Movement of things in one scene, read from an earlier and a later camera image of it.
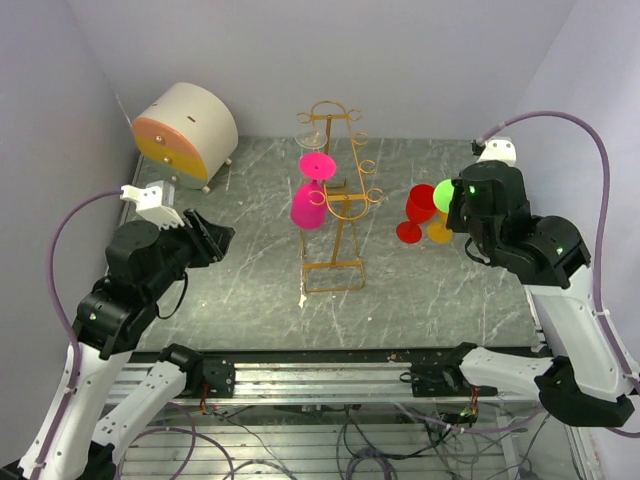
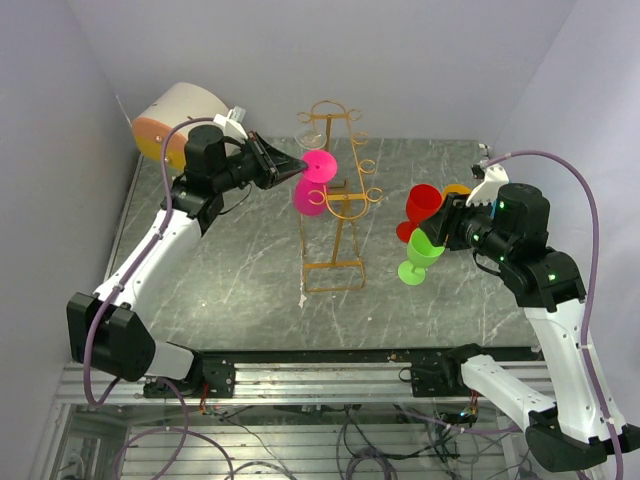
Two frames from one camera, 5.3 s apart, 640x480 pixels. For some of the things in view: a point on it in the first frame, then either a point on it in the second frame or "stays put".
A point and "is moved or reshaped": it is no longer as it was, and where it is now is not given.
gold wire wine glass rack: x=333 y=260 stays put
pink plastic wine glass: x=309 y=201 is moved or reshaped
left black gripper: x=210 y=241 to x=274 y=165
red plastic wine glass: x=419 y=208 stays put
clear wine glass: x=311 y=139 stays put
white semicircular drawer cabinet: x=187 y=134 stays put
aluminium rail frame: x=323 y=378 stays put
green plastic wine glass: x=443 y=194 to x=422 y=254
